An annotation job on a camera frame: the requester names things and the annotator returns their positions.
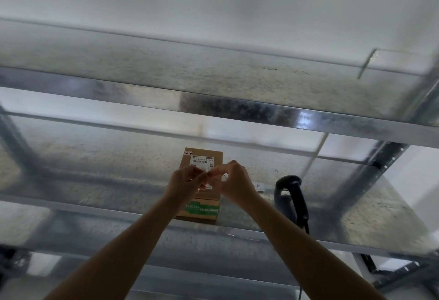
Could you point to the person's left hand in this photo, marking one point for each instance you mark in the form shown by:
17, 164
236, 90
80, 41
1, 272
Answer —
183, 184

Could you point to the person's right hand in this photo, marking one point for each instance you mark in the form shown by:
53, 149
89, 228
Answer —
234, 183

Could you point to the person's left fingers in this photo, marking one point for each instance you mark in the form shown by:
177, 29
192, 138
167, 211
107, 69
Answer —
199, 174

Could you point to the person's right fingers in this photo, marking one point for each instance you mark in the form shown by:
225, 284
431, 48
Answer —
219, 174

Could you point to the person's right forearm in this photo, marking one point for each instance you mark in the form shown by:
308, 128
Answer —
308, 255

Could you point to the person's left forearm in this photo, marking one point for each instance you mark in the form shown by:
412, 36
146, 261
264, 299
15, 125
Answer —
116, 255

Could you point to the brown cardboard box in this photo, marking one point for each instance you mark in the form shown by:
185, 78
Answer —
202, 203

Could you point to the small white paper tag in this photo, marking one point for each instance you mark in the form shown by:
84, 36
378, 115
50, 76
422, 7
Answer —
259, 187

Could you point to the galvanized metal shelving rack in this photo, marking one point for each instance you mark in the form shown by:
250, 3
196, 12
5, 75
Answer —
219, 111

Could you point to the black barcode scanner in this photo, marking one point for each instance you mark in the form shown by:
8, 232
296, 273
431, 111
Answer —
291, 200

